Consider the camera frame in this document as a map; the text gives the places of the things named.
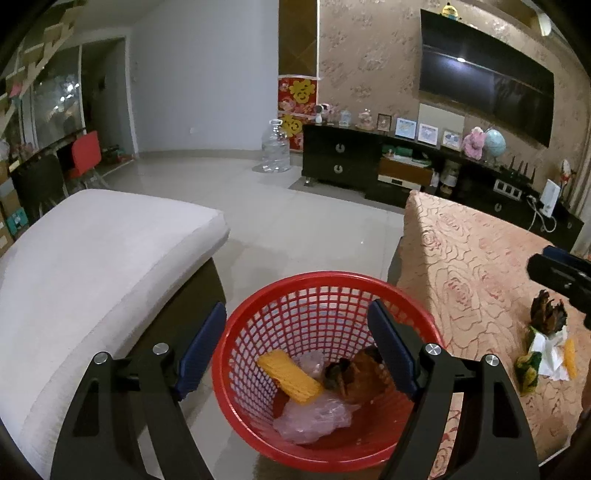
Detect brown wooden box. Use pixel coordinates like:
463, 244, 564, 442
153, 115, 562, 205
378, 154, 435, 185

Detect glass sliding door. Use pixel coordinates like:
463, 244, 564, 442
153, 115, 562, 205
32, 46, 86, 148

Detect white modem box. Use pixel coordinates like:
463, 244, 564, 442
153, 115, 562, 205
541, 179, 560, 217

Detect white cushioned sofa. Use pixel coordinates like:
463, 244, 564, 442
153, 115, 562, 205
0, 188, 230, 478

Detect white board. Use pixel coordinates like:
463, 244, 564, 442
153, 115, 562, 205
418, 102, 465, 139

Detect black chair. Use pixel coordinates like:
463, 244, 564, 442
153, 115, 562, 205
10, 154, 65, 222

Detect rose print covered table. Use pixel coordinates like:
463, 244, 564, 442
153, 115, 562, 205
397, 189, 591, 480

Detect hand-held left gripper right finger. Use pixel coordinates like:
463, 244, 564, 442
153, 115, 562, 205
367, 299, 541, 480

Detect white wooden stair shelf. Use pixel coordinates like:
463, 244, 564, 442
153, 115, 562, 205
0, 0, 88, 121

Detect black wall television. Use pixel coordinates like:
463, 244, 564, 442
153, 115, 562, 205
419, 8, 555, 148

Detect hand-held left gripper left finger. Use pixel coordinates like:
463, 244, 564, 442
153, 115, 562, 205
50, 302, 228, 480

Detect light blue globe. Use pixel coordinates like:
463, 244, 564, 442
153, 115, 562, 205
483, 128, 507, 166

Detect clear plastic bag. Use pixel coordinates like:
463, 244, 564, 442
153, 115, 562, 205
272, 401, 362, 445

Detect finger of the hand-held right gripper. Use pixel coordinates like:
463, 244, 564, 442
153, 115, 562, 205
544, 246, 591, 271
527, 253, 591, 296

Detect red festive wall poster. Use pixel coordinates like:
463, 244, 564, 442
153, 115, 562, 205
277, 76, 319, 151

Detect small clear plastic wrap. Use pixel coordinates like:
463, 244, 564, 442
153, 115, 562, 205
295, 354, 334, 385

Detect green plastic wrapper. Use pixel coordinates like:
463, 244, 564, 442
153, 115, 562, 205
516, 327, 540, 396

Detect pink plush toy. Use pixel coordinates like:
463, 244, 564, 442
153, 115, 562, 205
462, 127, 487, 160

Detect clear large water bottle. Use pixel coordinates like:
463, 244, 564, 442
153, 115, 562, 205
262, 119, 291, 174

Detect red and white ornament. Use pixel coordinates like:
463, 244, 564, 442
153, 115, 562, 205
558, 159, 578, 204

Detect white tissue paper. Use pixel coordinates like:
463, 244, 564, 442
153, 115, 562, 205
531, 331, 574, 382

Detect white cable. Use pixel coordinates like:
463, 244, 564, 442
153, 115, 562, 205
526, 196, 559, 234

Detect red plastic mesh basket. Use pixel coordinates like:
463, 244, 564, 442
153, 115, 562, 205
211, 271, 445, 464

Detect green packets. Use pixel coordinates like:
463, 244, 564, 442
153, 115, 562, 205
381, 144, 432, 167

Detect stack of cardboard boxes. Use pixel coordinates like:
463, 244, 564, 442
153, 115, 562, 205
0, 157, 28, 259

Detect black antenna router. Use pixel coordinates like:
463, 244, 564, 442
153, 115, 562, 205
501, 159, 537, 185

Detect red chair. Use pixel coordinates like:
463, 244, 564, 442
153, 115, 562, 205
67, 130, 112, 188

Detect black television cabinet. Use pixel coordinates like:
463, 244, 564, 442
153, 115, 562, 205
301, 124, 585, 247

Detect white socket panel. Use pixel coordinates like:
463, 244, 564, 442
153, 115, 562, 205
493, 179, 525, 199

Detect dark brown scrap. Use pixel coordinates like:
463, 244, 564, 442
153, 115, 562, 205
531, 290, 568, 334
323, 357, 356, 393

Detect orange brown dried peel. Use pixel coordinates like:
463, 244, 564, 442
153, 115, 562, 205
344, 346, 397, 404

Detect yellow corn cob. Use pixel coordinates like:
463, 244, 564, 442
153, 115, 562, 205
256, 350, 325, 405

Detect white canister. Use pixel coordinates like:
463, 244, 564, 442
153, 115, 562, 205
438, 165, 460, 192

